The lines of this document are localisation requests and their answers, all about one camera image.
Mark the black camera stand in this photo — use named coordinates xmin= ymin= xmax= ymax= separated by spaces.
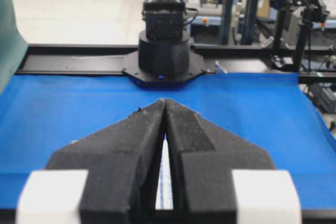
xmin=271 ymin=0 xmax=329 ymax=72

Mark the white blue striped towel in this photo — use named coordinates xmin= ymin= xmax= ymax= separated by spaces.
xmin=155 ymin=139 xmax=174 ymax=210

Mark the black table edge rail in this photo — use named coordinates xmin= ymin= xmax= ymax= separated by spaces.
xmin=14 ymin=43 xmax=336 ymax=84

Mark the blue table cloth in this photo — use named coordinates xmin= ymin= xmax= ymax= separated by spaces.
xmin=1 ymin=73 xmax=335 ymax=209

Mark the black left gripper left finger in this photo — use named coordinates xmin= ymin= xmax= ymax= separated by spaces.
xmin=16 ymin=99 xmax=166 ymax=223

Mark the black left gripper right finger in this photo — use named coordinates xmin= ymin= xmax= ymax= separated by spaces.
xmin=165 ymin=99 xmax=302 ymax=223

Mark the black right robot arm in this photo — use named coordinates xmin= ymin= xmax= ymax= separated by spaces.
xmin=122 ymin=0 xmax=206 ymax=85

